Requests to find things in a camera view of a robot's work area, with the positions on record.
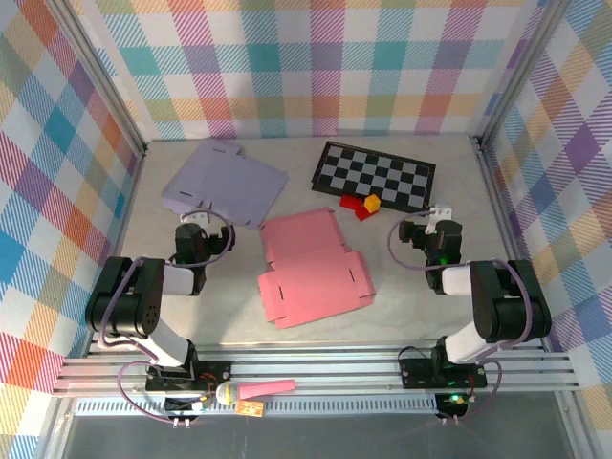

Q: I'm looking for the pink toy microphone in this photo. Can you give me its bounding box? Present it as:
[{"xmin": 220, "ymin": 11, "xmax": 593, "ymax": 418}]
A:
[{"xmin": 215, "ymin": 380, "xmax": 296, "ymax": 406}]

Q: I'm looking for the pink paper box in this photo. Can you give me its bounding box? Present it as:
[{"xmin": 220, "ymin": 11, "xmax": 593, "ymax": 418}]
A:
[{"xmin": 256, "ymin": 208, "xmax": 378, "ymax": 330}]

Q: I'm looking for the aluminium frame rail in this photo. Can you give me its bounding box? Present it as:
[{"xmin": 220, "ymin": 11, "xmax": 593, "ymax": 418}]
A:
[{"xmin": 52, "ymin": 342, "xmax": 583, "ymax": 398}]

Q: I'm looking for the black left controller box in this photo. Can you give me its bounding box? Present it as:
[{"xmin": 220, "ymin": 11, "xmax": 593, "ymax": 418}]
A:
[{"xmin": 164, "ymin": 396, "xmax": 211, "ymax": 416}]

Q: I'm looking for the lilac paper box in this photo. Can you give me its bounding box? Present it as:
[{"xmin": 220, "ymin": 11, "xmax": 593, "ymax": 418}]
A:
[{"xmin": 161, "ymin": 140, "xmax": 290, "ymax": 230}]

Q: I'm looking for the black right controller box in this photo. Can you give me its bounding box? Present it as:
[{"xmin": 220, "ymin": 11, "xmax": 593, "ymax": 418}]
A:
[{"xmin": 435, "ymin": 392, "xmax": 470, "ymax": 418}]

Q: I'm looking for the black controller box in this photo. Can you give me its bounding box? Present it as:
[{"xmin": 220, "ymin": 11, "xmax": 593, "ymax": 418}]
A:
[
  {"xmin": 435, "ymin": 392, "xmax": 470, "ymax": 418},
  {"xmin": 164, "ymin": 396, "xmax": 211, "ymax": 416}
]

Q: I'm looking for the aluminium side rail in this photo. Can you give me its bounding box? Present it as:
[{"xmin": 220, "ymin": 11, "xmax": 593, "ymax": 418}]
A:
[
  {"xmin": 471, "ymin": 136, "xmax": 551, "ymax": 353},
  {"xmin": 81, "ymin": 142, "xmax": 150, "ymax": 359}
]

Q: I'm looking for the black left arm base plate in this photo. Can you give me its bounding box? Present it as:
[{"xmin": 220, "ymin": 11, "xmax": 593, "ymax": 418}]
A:
[{"xmin": 145, "ymin": 361, "xmax": 232, "ymax": 391}]

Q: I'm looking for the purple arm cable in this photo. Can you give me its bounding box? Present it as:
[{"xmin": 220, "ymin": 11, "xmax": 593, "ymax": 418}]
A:
[
  {"xmin": 386, "ymin": 209, "xmax": 535, "ymax": 426},
  {"xmin": 98, "ymin": 208, "xmax": 236, "ymax": 426}
]

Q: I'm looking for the black grey chessboard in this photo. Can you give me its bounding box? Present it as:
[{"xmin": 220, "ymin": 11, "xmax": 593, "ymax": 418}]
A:
[{"xmin": 310, "ymin": 141, "xmax": 437, "ymax": 215}]

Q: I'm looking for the slotted grey cable duct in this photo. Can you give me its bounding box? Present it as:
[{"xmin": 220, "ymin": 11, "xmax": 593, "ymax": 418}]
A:
[{"xmin": 75, "ymin": 395, "xmax": 444, "ymax": 416}]

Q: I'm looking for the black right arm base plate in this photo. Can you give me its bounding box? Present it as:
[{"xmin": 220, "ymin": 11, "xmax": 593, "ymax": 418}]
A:
[{"xmin": 399, "ymin": 356, "xmax": 489, "ymax": 389}]

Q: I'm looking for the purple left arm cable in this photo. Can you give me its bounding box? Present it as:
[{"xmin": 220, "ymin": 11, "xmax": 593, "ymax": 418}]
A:
[{"xmin": 98, "ymin": 208, "xmax": 236, "ymax": 426}]

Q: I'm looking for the aluminium corner post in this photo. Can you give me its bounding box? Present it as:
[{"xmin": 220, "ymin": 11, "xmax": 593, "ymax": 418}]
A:
[
  {"xmin": 472, "ymin": 0, "xmax": 573, "ymax": 150},
  {"xmin": 47, "ymin": 0, "xmax": 150, "ymax": 157}
]

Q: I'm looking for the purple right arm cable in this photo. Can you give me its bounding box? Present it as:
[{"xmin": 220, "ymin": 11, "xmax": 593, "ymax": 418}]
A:
[{"xmin": 386, "ymin": 209, "xmax": 535, "ymax": 426}]

